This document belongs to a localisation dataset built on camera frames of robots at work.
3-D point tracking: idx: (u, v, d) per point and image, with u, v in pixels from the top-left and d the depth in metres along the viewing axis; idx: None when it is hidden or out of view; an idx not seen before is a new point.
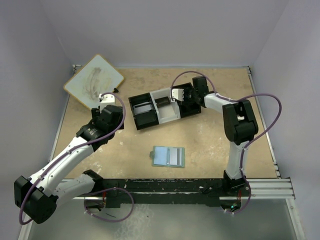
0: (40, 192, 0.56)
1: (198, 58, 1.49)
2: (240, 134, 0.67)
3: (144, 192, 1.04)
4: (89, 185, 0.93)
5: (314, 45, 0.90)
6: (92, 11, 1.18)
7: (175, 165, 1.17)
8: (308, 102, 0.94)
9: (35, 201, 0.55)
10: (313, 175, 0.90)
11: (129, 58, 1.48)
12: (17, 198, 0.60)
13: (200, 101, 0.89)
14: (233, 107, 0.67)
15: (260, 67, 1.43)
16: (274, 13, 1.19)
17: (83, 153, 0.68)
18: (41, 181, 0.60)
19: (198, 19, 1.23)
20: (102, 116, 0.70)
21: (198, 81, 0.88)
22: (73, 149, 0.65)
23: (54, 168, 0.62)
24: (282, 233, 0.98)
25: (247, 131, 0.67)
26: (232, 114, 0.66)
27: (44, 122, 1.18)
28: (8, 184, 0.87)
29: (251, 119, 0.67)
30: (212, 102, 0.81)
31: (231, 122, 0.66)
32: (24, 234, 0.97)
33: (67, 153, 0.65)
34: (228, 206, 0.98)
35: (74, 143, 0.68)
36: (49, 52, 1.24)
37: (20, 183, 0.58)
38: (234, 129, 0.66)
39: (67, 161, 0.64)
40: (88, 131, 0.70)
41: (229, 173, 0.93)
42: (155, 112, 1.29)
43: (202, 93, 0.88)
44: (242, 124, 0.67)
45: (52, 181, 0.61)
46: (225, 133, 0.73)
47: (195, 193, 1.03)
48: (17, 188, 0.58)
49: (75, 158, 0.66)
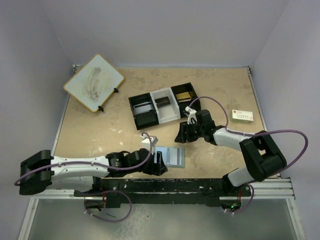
0: (48, 175, 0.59)
1: (198, 58, 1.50)
2: (268, 172, 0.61)
3: (144, 192, 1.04)
4: (85, 186, 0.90)
5: (314, 46, 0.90)
6: (93, 12, 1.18)
7: (175, 165, 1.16)
8: (308, 102, 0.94)
9: (38, 180, 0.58)
10: (313, 175, 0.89)
11: (129, 58, 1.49)
12: (29, 160, 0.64)
13: (209, 138, 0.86)
14: (251, 141, 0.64)
15: (260, 67, 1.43)
16: (274, 14, 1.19)
17: (99, 172, 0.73)
18: (58, 166, 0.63)
19: (198, 20, 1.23)
20: (131, 155, 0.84)
21: (202, 117, 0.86)
22: (96, 164, 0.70)
23: (73, 166, 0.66)
24: (282, 233, 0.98)
25: (275, 167, 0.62)
26: (252, 150, 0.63)
27: (44, 122, 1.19)
28: (7, 185, 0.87)
29: (275, 152, 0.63)
30: (224, 139, 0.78)
31: (255, 159, 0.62)
32: (24, 234, 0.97)
33: (91, 163, 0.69)
34: (228, 206, 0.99)
35: (100, 160, 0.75)
36: (49, 53, 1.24)
37: (44, 154, 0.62)
38: (260, 167, 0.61)
39: (85, 169, 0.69)
40: (114, 161, 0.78)
41: (232, 181, 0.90)
42: (155, 112, 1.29)
43: (209, 129, 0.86)
44: (267, 160, 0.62)
45: (63, 174, 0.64)
46: (250, 174, 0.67)
47: (195, 193, 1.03)
48: (38, 155, 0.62)
49: (91, 172, 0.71)
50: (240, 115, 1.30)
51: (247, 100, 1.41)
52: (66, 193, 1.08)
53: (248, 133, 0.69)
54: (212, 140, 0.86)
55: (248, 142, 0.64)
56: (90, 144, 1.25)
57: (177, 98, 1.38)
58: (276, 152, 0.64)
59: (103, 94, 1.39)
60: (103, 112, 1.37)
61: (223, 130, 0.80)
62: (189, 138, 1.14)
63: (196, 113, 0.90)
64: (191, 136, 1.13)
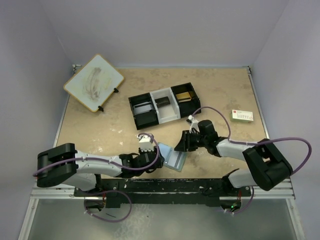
0: (72, 169, 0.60)
1: (198, 58, 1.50)
2: (275, 180, 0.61)
3: (144, 192, 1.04)
4: (89, 184, 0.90)
5: (314, 47, 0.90)
6: (93, 12, 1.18)
7: (171, 166, 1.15)
8: (308, 103, 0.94)
9: (63, 172, 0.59)
10: (314, 175, 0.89)
11: (129, 58, 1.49)
12: (49, 151, 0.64)
13: (213, 150, 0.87)
14: (255, 150, 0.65)
15: (260, 67, 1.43)
16: (274, 14, 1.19)
17: (113, 171, 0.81)
18: (81, 161, 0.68)
19: (198, 20, 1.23)
20: (141, 157, 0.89)
21: (206, 128, 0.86)
22: (113, 163, 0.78)
23: (94, 162, 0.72)
24: (282, 234, 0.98)
25: (281, 175, 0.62)
26: (257, 159, 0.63)
27: (44, 122, 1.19)
28: (7, 185, 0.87)
29: (280, 159, 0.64)
30: (228, 150, 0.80)
31: (260, 168, 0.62)
32: (24, 235, 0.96)
33: (108, 162, 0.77)
34: (228, 206, 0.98)
35: (115, 159, 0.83)
36: (49, 52, 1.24)
37: (69, 148, 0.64)
38: (266, 176, 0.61)
39: (103, 166, 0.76)
40: (126, 161, 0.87)
41: (232, 182, 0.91)
42: (154, 112, 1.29)
43: (213, 141, 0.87)
44: (272, 168, 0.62)
45: (84, 169, 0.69)
46: (256, 183, 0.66)
47: (195, 193, 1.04)
48: (62, 147, 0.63)
49: (107, 170, 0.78)
50: (240, 115, 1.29)
51: (247, 100, 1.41)
52: (66, 193, 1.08)
53: (250, 142, 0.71)
54: (216, 152, 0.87)
55: (252, 151, 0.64)
56: (91, 144, 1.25)
57: (177, 98, 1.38)
58: (280, 159, 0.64)
59: (103, 94, 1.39)
60: (103, 112, 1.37)
61: (226, 141, 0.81)
62: (190, 147, 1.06)
63: (198, 124, 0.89)
64: (192, 146, 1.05)
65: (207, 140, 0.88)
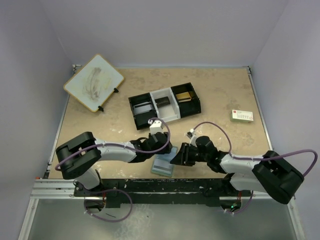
0: (95, 154, 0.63)
1: (198, 58, 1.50)
2: (291, 192, 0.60)
3: (144, 192, 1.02)
4: (93, 182, 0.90)
5: (314, 47, 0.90)
6: (93, 12, 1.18)
7: (155, 164, 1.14)
8: (309, 102, 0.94)
9: (88, 158, 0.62)
10: (314, 175, 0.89)
11: (129, 58, 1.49)
12: (68, 143, 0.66)
13: (217, 169, 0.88)
14: (264, 167, 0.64)
15: (260, 67, 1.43)
16: (274, 14, 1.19)
17: (128, 155, 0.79)
18: (101, 147, 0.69)
19: (198, 20, 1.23)
20: (150, 139, 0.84)
21: (206, 146, 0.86)
22: (128, 147, 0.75)
23: (112, 147, 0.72)
24: (282, 234, 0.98)
25: (295, 184, 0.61)
26: (268, 175, 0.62)
27: (44, 123, 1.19)
28: (7, 185, 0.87)
29: (289, 169, 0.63)
30: (232, 166, 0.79)
31: (274, 183, 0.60)
32: (24, 234, 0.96)
33: (124, 146, 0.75)
34: (228, 206, 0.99)
35: (129, 144, 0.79)
36: (49, 52, 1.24)
37: (87, 136, 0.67)
38: (282, 190, 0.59)
39: (120, 151, 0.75)
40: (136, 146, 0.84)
41: (233, 185, 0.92)
42: (155, 112, 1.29)
43: (215, 159, 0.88)
44: (286, 180, 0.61)
45: (105, 154, 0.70)
46: (272, 198, 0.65)
47: (195, 193, 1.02)
48: (82, 136, 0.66)
49: (123, 153, 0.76)
50: (240, 115, 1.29)
51: (247, 100, 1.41)
52: (66, 193, 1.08)
53: (257, 158, 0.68)
54: (220, 169, 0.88)
55: (261, 168, 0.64)
56: None
57: (177, 98, 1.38)
58: (290, 169, 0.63)
59: (103, 94, 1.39)
60: (103, 112, 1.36)
61: (229, 157, 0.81)
62: (188, 162, 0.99)
63: (196, 142, 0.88)
64: (190, 160, 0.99)
65: (209, 157, 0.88)
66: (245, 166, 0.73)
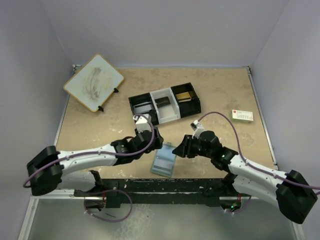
0: (57, 170, 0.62)
1: (198, 58, 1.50)
2: (305, 215, 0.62)
3: (144, 192, 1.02)
4: (87, 185, 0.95)
5: (314, 47, 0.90)
6: (93, 11, 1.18)
7: (155, 161, 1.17)
8: (309, 102, 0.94)
9: (50, 175, 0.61)
10: (314, 175, 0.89)
11: (129, 58, 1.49)
12: (34, 160, 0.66)
13: (221, 167, 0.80)
14: (289, 190, 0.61)
15: (260, 67, 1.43)
16: (274, 14, 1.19)
17: (107, 160, 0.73)
18: (66, 160, 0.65)
19: (198, 20, 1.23)
20: (135, 138, 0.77)
21: (212, 143, 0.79)
22: (103, 152, 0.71)
23: (81, 157, 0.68)
24: (282, 233, 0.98)
25: (310, 208, 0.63)
26: (291, 197, 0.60)
27: (44, 123, 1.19)
28: (6, 185, 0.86)
29: (309, 192, 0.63)
30: (244, 173, 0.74)
31: (298, 210, 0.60)
32: (24, 234, 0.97)
33: (98, 152, 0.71)
34: (228, 206, 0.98)
35: (106, 149, 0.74)
36: (49, 52, 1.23)
37: (50, 150, 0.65)
38: (300, 214, 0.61)
39: (93, 159, 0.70)
40: (120, 147, 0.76)
41: (235, 186, 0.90)
42: (155, 112, 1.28)
43: (218, 155, 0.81)
44: (306, 205, 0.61)
45: (73, 167, 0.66)
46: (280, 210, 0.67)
47: (195, 193, 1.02)
48: (44, 152, 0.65)
49: (100, 160, 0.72)
50: (240, 115, 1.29)
51: (247, 100, 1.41)
52: (66, 193, 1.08)
53: (279, 176, 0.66)
54: (225, 167, 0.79)
55: (285, 190, 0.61)
56: (90, 144, 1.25)
57: (177, 98, 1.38)
58: (309, 193, 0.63)
59: (103, 94, 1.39)
60: (103, 112, 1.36)
61: (241, 162, 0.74)
62: (190, 154, 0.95)
63: (201, 136, 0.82)
64: (192, 152, 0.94)
65: (213, 154, 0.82)
66: (263, 179, 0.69)
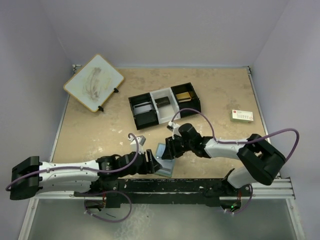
0: (35, 181, 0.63)
1: (198, 58, 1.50)
2: (273, 174, 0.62)
3: (144, 192, 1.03)
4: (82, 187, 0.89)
5: (314, 46, 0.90)
6: (92, 11, 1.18)
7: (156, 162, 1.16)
8: (309, 102, 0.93)
9: (26, 185, 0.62)
10: (314, 175, 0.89)
11: (129, 58, 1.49)
12: (18, 166, 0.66)
13: (201, 153, 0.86)
14: (248, 149, 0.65)
15: (260, 67, 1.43)
16: (274, 14, 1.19)
17: (89, 176, 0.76)
18: (46, 172, 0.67)
19: (198, 20, 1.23)
20: (122, 159, 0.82)
21: (188, 133, 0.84)
22: (85, 169, 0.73)
23: (62, 171, 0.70)
24: (282, 233, 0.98)
25: (277, 166, 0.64)
26: (252, 158, 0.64)
27: (44, 123, 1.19)
28: (6, 185, 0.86)
29: (273, 151, 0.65)
30: (217, 150, 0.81)
31: (258, 167, 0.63)
32: (24, 234, 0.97)
33: (79, 168, 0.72)
34: (228, 206, 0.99)
35: (90, 165, 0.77)
36: (49, 52, 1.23)
37: (33, 161, 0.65)
38: (266, 172, 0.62)
39: (74, 174, 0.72)
40: (105, 165, 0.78)
41: (230, 180, 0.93)
42: (154, 112, 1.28)
43: (198, 144, 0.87)
44: (269, 162, 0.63)
45: (51, 179, 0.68)
46: (254, 178, 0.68)
47: (195, 193, 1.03)
48: (28, 161, 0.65)
49: (80, 176, 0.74)
50: (240, 115, 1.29)
51: (247, 100, 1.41)
52: (66, 193, 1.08)
53: (241, 141, 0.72)
54: (205, 153, 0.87)
55: (245, 151, 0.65)
56: (90, 144, 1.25)
57: (177, 98, 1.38)
58: (273, 151, 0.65)
59: (103, 94, 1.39)
60: (103, 112, 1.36)
61: (213, 142, 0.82)
62: (177, 153, 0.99)
63: (178, 130, 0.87)
64: (178, 151, 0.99)
65: (192, 144, 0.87)
66: (229, 149, 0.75)
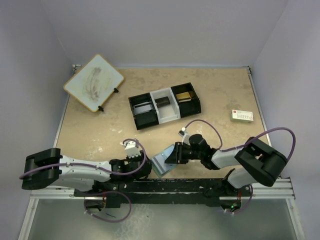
0: (54, 174, 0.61)
1: (198, 58, 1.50)
2: (274, 174, 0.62)
3: (144, 192, 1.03)
4: (84, 187, 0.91)
5: (314, 46, 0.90)
6: (92, 12, 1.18)
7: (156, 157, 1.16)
8: (309, 102, 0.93)
9: (45, 177, 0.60)
10: (314, 175, 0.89)
11: (129, 58, 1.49)
12: (36, 155, 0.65)
13: (210, 166, 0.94)
14: (246, 152, 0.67)
15: (260, 68, 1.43)
16: (274, 14, 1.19)
17: (100, 176, 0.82)
18: (66, 166, 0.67)
19: (198, 20, 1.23)
20: (132, 165, 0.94)
21: (199, 145, 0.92)
22: (100, 169, 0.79)
23: (79, 168, 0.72)
24: (281, 233, 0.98)
25: (278, 166, 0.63)
26: (250, 159, 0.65)
27: (44, 122, 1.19)
28: (6, 184, 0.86)
29: (271, 151, 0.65)
30: (221, 159, 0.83)
31: (257, 168, 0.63)
32: (23, 234, 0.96)
33: (95, 167, 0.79)
34: (228, 206, 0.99)
35: (104, 165, 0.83)
36: (49, 51, 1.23)
37: (54, 153, 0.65)
38: (266, 172, 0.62)
39: (90, 172, 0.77)
40: (116, 167, 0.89)
41: (230, 180, 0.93)
42: (154, 112, 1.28)
43: (207, 156, 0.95)
44: (268, 163, 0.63)
45: (69, 174, 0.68)
46: (257, 182, 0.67)
47: (195, 193, 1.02)
48: (49, 151, 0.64)
49: (94, 175, 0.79)
50: (240, 115, 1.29)
51: (247, 100, 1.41)
52: (66, 194, 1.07)
53: (239, 146, 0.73)
54: (213, 166, 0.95)
55: (243, 153, 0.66)
56: (90, 143, 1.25)
57: (177, 98, 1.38)
58: (272, 152, 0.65)
59: (103, 94, 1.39)
60: (103, 112, 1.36)
61: (218, 152, 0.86)
62: (182, 160, 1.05)
63: (190, 140, 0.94)
64: (184, 158, 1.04)
65: (202, 155, 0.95)
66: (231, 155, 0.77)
